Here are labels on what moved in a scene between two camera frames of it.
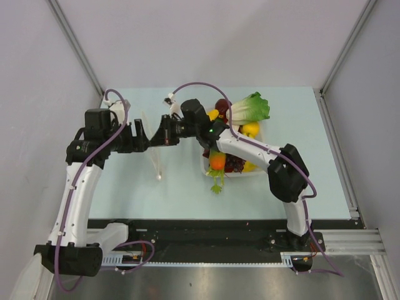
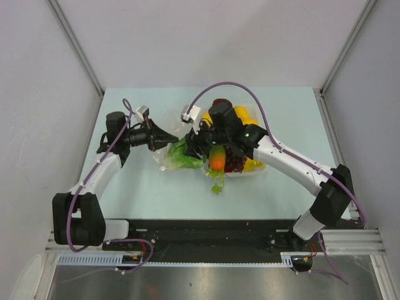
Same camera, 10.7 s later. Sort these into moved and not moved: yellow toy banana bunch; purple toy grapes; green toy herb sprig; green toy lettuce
Moved: green toy lettuce
Not moved: green toy herb sprig; purple toy grapes; yellow toy banana bunch
